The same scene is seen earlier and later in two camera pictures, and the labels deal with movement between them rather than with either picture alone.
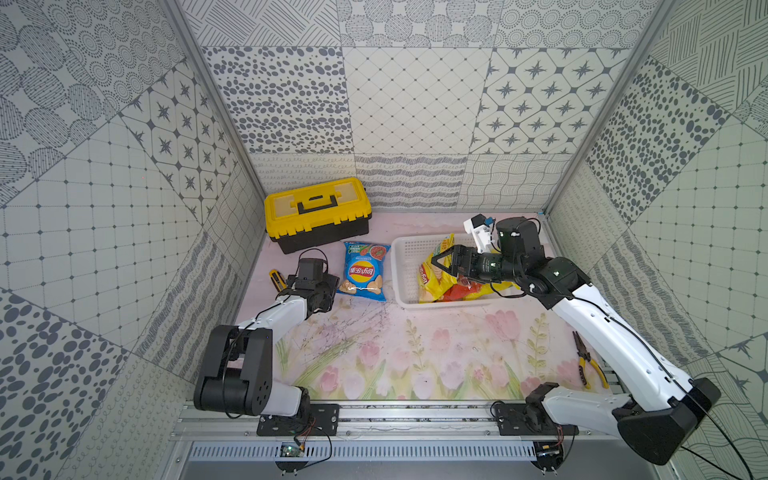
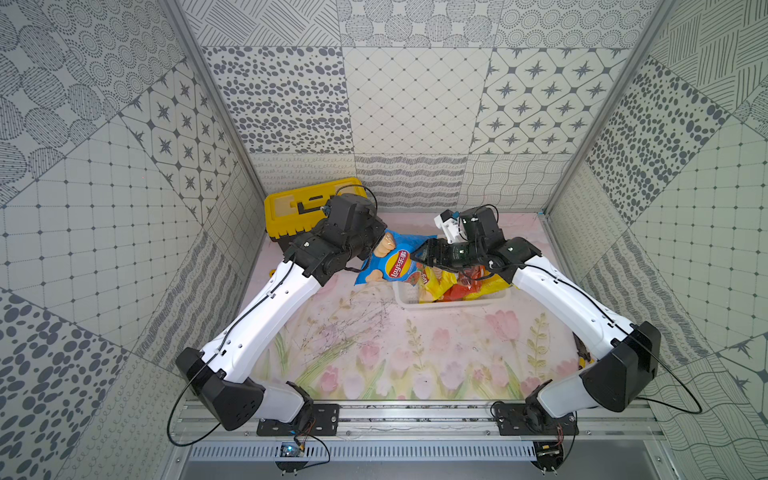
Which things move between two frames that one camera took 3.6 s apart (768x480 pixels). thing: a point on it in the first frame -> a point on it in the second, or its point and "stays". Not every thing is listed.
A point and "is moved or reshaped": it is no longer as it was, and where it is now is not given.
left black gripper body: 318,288 -> 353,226
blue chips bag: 364,268 is moved or reshaped
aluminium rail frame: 381,422 stays
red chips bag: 463,288 stays
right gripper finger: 464,260 -> 435,251
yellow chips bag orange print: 492,287 stays
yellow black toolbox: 296,218 stays
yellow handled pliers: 584,358 stays
